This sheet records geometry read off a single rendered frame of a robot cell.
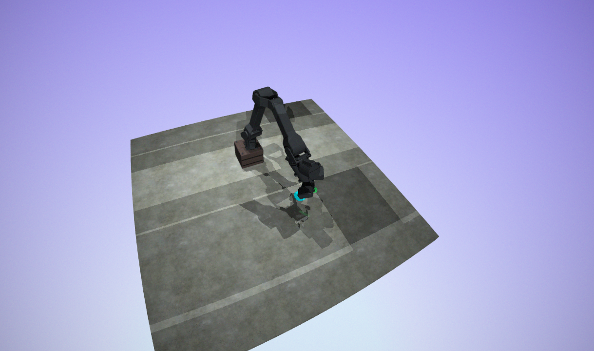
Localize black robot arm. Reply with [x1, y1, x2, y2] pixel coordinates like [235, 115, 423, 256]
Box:
[241, 86, 324, 183]

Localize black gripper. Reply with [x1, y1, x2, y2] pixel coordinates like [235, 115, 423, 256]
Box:
[294, 173, 315, 199]

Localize cyan circle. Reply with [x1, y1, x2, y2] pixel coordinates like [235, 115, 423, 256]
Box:
[294, 191, 305, 201]

